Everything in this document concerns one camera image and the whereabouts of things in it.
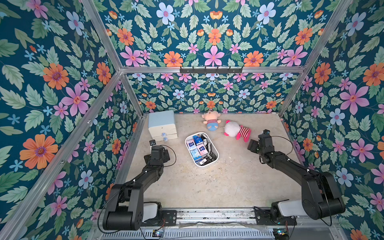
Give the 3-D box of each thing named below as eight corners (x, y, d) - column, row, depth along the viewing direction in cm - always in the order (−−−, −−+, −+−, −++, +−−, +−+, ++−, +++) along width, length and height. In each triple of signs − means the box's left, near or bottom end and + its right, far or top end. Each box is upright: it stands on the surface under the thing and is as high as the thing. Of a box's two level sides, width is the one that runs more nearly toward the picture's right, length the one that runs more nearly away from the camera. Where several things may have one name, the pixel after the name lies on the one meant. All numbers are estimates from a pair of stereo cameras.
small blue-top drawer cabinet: (154, 143, 104) (147, 129, 92) (154, 126, 113) (148, 112, 101) (177, 139, 106) (174, 125, 94) (175, 123, 115) (172, 108, 103)
